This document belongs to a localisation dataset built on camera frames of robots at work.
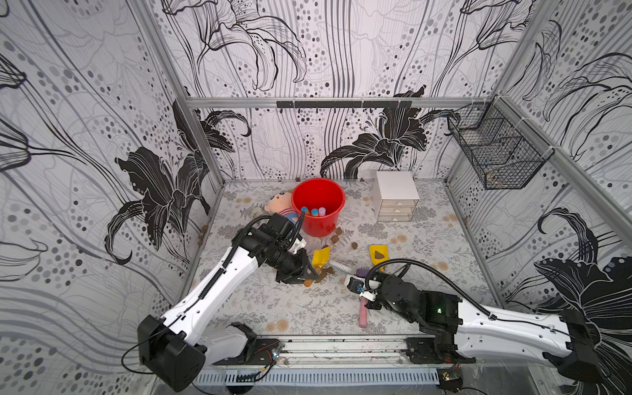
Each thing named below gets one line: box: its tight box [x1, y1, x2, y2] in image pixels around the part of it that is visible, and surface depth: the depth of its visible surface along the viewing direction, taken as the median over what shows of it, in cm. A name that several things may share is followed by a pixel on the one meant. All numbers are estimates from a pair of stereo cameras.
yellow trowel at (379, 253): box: [369, 244, 390, 272], surface depth 95 cm
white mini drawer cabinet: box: [373, 171, 421, 223], surface depth 100 cm
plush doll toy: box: [264, 190, 301, 223], surface depth 102 cm
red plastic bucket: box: [291, 177, 346, 238], surface depth 92 cm
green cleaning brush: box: [329, 262, 353, 274], surface depth 74 cm
